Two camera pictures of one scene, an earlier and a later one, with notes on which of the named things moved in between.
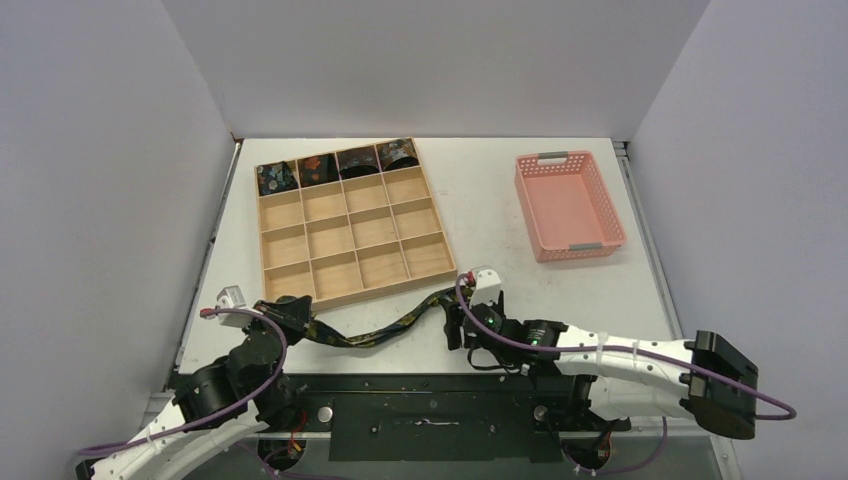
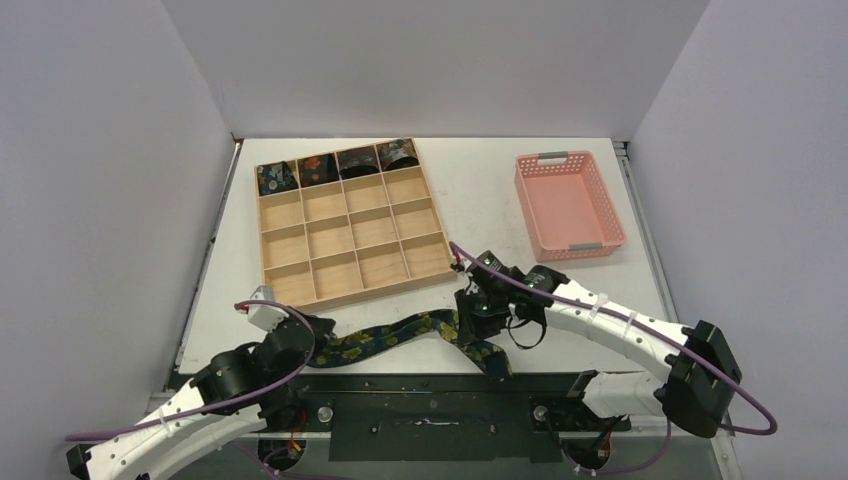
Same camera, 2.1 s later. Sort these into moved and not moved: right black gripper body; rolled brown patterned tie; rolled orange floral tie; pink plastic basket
Moved: right black gripper body
Not moved: rolled brown patterned tie; pink plastic basket; rolled orange floral tie
